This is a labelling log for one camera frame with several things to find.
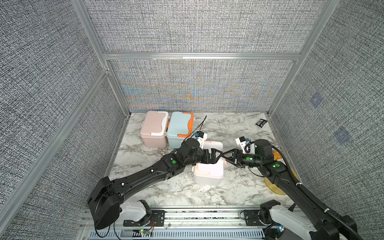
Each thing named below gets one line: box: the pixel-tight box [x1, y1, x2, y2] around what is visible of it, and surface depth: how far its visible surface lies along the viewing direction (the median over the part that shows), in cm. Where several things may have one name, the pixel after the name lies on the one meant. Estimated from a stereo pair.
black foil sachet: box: [255, 118, 268, 128], surface depth 115 cm
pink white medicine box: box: [140, 111, 170, 148], surface depth 97 cm
